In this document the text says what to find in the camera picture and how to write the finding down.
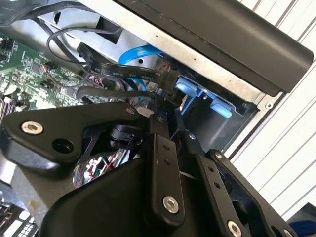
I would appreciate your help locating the hard disk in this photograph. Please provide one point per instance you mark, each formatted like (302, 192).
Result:
(187, 86)

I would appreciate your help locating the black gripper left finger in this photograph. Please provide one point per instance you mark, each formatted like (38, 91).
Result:
(49, 128)

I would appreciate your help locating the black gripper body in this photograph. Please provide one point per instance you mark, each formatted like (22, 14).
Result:
(98, 202)

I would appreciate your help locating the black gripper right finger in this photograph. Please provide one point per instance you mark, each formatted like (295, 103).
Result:
(214, 177)

